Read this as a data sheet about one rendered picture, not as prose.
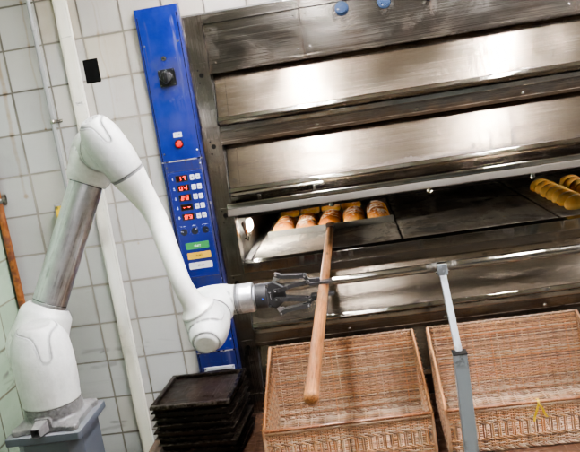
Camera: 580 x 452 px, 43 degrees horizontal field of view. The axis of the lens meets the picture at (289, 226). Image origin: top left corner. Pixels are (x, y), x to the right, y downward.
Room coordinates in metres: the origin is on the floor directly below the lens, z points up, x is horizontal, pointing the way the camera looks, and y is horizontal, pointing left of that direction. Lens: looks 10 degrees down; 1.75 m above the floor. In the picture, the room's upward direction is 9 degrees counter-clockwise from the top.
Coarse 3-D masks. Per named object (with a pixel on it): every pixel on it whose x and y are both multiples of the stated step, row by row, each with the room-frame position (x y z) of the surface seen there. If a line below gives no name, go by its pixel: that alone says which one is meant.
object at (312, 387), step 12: (324, 252) 2.54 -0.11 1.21; (324, 264) 2.35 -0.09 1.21; (324, 276) 2.18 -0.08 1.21; (324, 288) 2.05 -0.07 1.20; (324, 300) 1.93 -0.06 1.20; (324, 312) 1.83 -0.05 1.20; (324, 324) 1.74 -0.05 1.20; (312, 336) 1.65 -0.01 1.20; (324, 336) 1.67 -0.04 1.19; (312, 348) 1.56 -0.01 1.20; (312, 360) 1.49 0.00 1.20; (312, 372) 1.42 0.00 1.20; (312, 384) 1.36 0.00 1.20; (312, 396) 1.31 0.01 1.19
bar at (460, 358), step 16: (480, 256) 2.25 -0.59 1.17; (496, 256) 2.23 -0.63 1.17; (512, 256) 2.22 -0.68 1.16; (528, 256) 2.22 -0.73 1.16; (544, 256) 2.22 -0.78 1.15; (368, 272) 2.28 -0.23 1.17; (384, 272) 2.27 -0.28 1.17; (400, 272) 2.26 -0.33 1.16; (416, 272) 2.26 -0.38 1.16; (432, 272) 2.26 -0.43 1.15; (448, 272) 2.24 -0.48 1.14; (304, 288) 2.30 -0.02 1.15; (448, 288) 2.20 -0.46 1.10; (448, 304) 2.16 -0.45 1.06; (448, 320) 2.14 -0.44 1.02; (464, 352) 2.03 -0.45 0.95; (464, 368) 2.02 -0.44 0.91; (464, 384) 2.02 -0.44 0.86; (464, 400) 2.02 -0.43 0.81; (464, 416) 2.02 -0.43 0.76; (464, 432) 2.02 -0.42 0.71; (464, 448) 2.03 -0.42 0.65
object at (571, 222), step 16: (512, 224) 2.63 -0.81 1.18; (528, 224) 2.59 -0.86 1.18; (544, 224) 2.58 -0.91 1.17; (560, 224) 2.57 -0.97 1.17; (576, 224) 2.56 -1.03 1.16; (400, 240) 2.66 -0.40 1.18; (416, 240) 2.62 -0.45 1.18; (432, 240) 2.62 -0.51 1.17; (448, 240) 2.61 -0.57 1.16; (464, 240) 2.61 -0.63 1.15; (480, 240) 2.60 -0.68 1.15; (272, 256) 2.73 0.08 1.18; (288, 256) 2.68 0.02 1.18; (304, 256) 2.67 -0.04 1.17; (320, 256) 2.66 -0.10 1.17; (336, 256) 2.65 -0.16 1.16; (352, 256) 2.65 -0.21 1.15; (368, 256) 2.64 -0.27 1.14
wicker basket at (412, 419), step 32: (288, 352) 2.63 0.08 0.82; (352, 352) 2.61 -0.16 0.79; (384, 352) 2.59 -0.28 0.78; (416, 352) 2.46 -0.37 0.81; (288, 384) 2.61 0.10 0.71; (320, 384) 2.60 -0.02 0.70; (352, 384) 2.58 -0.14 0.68; (384, 384) 2.57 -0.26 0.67; (416, 384) 2.55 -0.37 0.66; (288, 416) 2.58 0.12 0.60; (320, 416) 2.55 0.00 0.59; (352, 416) 2.51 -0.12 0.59; (384, 416) 2.16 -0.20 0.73; (416, 416) 2.15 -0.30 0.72; (288, 448) 2.19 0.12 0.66; (320, 448) 2.31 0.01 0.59; (352, 448) 2.27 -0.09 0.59; (384, 448) 2.16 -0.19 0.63; (416, 448) 2.15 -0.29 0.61
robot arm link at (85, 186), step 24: (72, 144) 2.19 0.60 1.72; (72, 168) 2.13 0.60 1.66; (72, 192) 2.12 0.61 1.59; (96, 192) 2.14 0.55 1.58; (72, 216) 2.10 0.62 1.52; (72, 240) 2.09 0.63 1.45; (48, 264) 2.08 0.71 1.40; (72, 264) 2.09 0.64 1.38; (48, 288) 2.06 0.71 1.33; (72, 288) 2.11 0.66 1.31; (24, 312) 2.03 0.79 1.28; (48, 312) 2.03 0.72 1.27
